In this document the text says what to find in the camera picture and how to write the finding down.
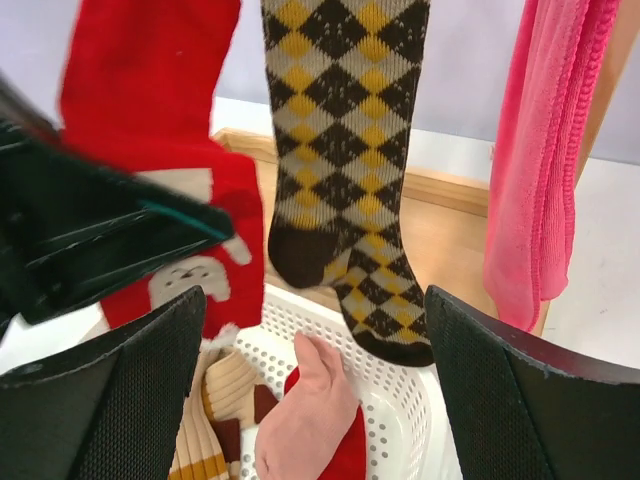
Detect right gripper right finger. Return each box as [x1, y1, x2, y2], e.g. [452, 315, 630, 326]
[425, 285, 639, 479]

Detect red sock white pattern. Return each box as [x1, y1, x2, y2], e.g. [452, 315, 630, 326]
[59, 0, 265, 339]

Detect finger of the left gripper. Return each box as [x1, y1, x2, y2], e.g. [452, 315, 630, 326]
[1, 80, 234, 325]

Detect wooden clothes rack frame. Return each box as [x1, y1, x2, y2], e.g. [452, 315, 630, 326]
[212, 0, 640, 321]

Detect beige striped sock maroon toe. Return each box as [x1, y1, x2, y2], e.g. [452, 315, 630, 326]
[168, 345, 278, 479]

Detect pink towel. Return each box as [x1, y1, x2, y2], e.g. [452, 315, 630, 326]
[483, 1, 620, 331]

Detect brown yellow diamond sock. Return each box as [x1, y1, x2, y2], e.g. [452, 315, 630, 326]
[261, 0, 433, 367]

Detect pink sock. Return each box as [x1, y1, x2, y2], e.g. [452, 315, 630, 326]
[255, 332, 360, 479]

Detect white perforated plastic basket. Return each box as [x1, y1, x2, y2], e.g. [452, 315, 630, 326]
[234, 285, 462, 480]

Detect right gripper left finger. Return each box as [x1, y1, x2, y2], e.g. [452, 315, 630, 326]
[1, 287, 206, 479]

